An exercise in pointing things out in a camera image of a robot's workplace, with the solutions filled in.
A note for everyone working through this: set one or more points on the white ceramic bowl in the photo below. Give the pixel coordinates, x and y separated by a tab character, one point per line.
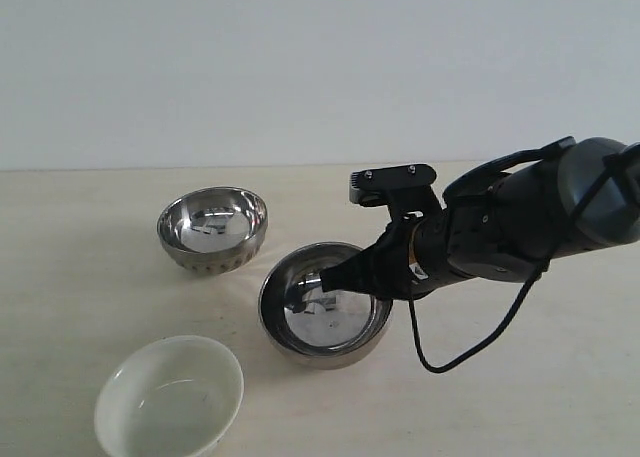
177	396

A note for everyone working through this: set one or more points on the patterned steel bowl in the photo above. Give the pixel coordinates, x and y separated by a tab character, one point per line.
213	230

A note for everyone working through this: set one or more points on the plain steel bowl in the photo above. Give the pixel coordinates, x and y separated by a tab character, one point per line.
312	327

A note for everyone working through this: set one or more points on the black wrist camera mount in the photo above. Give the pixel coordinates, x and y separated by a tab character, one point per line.
403	190

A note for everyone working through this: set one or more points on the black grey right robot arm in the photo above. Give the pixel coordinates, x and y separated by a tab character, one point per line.
499	221

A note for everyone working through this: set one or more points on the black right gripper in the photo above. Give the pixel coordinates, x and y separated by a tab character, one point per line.
411	262

